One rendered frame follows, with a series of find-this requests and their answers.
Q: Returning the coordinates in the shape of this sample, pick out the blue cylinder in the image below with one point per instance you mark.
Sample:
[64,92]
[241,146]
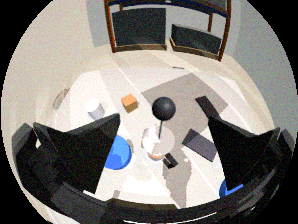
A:
[224,191]
[119,156]

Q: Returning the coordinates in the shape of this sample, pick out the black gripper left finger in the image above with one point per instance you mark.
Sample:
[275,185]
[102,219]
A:
[82,150]

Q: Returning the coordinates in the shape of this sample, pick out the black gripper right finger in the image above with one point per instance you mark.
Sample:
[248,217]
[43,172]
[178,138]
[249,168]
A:
[239,149]

